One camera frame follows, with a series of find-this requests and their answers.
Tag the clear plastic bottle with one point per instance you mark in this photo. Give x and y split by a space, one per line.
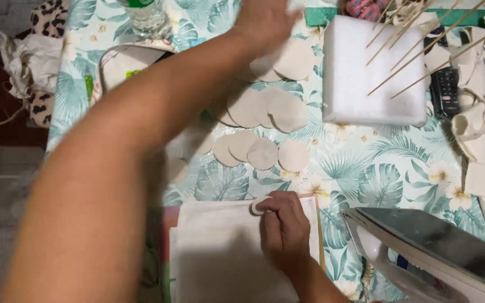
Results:
147 17

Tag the white foam block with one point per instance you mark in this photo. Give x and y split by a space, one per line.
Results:
352 80

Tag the crumpled white cloth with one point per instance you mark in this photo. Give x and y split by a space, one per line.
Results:
32 63

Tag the person's left fingers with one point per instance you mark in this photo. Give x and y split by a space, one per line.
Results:
286 25

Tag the leopard print fabric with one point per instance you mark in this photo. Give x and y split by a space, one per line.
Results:
44 25

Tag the cream fabric piece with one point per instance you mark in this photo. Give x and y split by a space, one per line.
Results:
258 205

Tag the green flat box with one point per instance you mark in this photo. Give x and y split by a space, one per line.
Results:
316 17

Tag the white clothes iron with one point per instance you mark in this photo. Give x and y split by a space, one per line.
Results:
432 248

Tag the bundle of wooden skewers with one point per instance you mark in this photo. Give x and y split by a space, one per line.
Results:
432 42

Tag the leaf print tablecloth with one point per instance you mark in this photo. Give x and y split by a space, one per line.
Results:
368 172

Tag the white zip pouch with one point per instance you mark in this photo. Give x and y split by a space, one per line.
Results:
126 63

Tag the cream fabric with cut holes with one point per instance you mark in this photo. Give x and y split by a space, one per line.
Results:
484 147

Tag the group of cream fabric circles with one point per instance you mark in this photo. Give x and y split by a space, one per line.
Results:
263 153

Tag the black remote control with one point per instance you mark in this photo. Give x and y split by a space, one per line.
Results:
444 90

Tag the person's right hand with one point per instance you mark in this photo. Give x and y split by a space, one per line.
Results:
286 227

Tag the person's left hand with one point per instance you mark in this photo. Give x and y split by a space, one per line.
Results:
263 25

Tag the pink knitted items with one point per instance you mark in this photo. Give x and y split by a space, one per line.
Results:
364 9

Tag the white pressing cloth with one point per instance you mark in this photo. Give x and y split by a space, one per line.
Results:
221 252

